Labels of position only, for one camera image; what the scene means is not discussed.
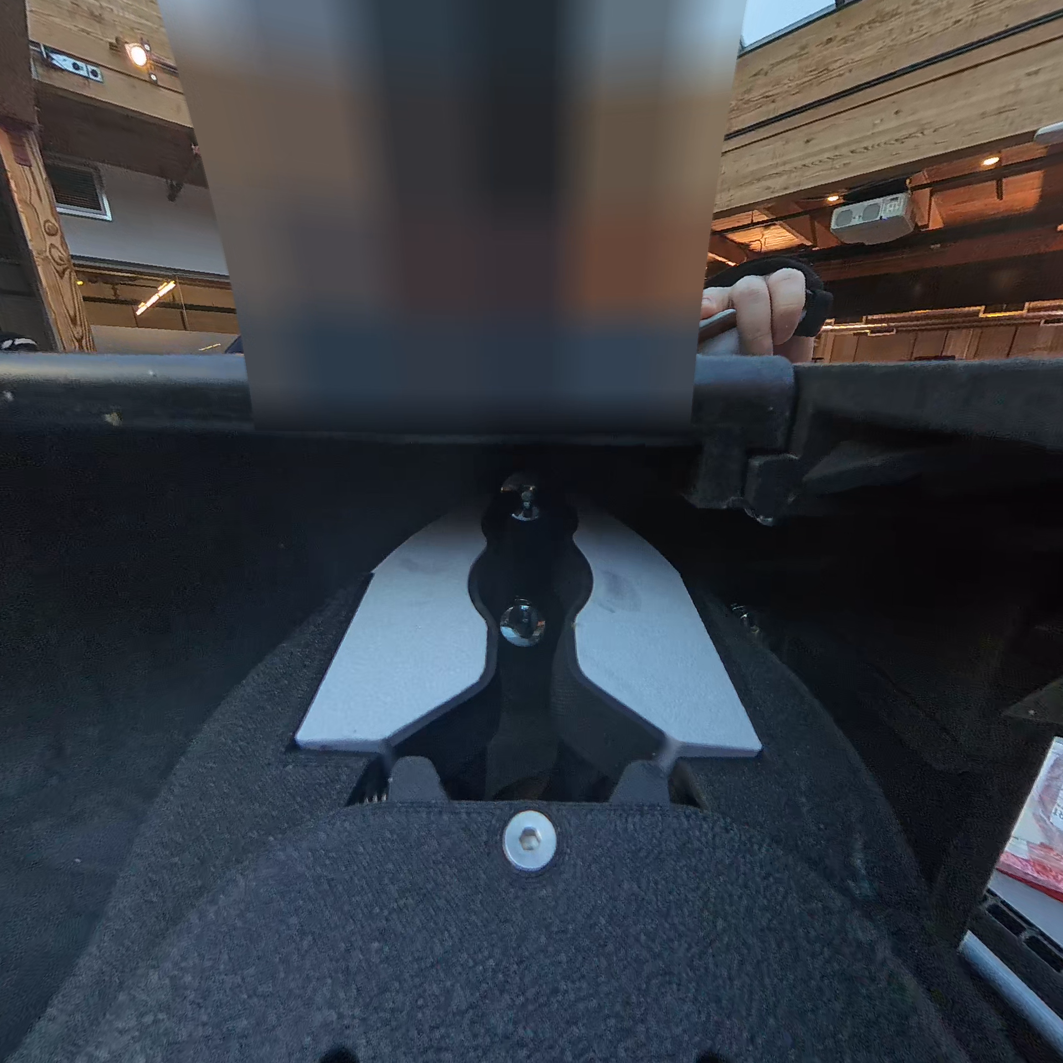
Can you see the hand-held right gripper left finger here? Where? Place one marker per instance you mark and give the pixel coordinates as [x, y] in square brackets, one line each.
[407, 656]

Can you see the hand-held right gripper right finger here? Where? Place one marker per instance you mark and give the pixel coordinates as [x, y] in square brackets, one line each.
[656, 656]

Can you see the person's left hand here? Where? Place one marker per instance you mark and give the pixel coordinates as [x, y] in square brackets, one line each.
[768, 311]

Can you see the white ceiling box device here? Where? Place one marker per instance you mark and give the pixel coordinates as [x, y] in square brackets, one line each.
[872, 216]

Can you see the metal bolt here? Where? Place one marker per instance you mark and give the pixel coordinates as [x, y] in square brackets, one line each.
[521, 621]
[521, 498]

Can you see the black plastic crate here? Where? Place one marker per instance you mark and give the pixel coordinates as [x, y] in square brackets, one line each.
[124, 540]

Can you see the red printed packet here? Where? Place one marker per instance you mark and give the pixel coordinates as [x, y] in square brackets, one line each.
[1036, 818]

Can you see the linear ceiling light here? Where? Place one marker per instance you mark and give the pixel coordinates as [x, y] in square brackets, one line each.
[155, 296]

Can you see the white metal rod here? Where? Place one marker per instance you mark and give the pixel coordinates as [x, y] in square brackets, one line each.
[1009, 988]

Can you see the wooden pillar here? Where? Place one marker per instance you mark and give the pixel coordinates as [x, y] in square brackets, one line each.
[41, 241]

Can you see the skylight window frame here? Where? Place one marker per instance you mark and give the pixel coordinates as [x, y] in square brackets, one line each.
[789, 16]

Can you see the white wall vent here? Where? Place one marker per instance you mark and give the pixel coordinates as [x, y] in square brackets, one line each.
[79, 188]

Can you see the round wall lamp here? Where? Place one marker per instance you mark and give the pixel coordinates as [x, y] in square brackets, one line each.
[137, 54]

